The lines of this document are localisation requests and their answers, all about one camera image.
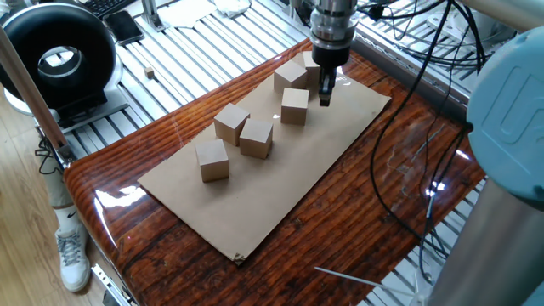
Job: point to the white zip tie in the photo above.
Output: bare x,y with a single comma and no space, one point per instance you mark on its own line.
370,281

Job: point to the brown cardboard sheet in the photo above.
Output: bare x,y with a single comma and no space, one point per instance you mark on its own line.
276,191

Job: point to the white sneaker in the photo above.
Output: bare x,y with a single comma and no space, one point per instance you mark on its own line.
72,263

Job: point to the white paper sheet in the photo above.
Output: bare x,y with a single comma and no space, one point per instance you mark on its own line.
187,15

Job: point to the black smartphone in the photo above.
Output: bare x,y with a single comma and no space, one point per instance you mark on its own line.
123,26

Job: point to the white round housing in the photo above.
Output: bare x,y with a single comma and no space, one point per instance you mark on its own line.
489,25

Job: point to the person's leg with sock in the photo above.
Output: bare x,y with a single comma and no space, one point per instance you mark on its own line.
59,187

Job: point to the tan diagonal frame bar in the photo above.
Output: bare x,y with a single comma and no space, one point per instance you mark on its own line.
25,85

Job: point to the metal drawer rail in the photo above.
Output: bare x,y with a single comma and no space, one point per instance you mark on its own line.
108,282

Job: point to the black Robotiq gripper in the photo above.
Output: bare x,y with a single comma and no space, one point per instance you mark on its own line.
331,57

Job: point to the black keyboard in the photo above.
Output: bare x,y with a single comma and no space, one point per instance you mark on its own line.
104,5

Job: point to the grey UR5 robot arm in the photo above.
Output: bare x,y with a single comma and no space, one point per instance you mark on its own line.
510,106

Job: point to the tiny wooden cube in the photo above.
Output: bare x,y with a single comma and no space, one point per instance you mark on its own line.
149,72

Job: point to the glossy dark wooden board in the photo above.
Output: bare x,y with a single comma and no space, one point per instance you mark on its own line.
340,221

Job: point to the silver wrist coupling flange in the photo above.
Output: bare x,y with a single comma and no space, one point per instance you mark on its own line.
333,25

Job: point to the short aluminium post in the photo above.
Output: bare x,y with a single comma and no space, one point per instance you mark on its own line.
149,13

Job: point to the light wooden cube block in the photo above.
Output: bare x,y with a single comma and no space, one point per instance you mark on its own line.
290,76
230,123
294,106
310,68
256,138
211,160

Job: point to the white crumpled cloth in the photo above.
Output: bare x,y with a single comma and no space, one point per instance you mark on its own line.
231,6

